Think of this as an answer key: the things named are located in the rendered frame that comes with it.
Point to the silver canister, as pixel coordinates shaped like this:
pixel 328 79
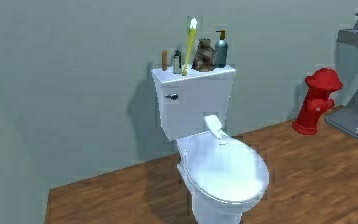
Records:
pixel 177 62

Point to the white toilet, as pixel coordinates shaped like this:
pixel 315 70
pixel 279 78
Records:
pixel 200 100

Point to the white scrub brush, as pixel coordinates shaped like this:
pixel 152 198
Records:
pixel 214 127

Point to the brown cylinder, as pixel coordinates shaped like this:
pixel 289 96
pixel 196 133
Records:
pixel 164 60

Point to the brown animal figurine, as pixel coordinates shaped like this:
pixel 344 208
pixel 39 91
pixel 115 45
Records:
pixel 204 56

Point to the yellow brush with white tip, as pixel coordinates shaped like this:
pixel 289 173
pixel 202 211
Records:
pixel 188 46

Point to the teal pump soap bottle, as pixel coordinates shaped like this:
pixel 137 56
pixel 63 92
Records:
pixel 221 51

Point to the red fire hydrant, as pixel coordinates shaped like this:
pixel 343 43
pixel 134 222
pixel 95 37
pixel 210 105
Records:
pixel 315 103

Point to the grey pedestal sink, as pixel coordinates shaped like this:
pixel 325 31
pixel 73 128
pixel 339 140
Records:
pixel 357 100

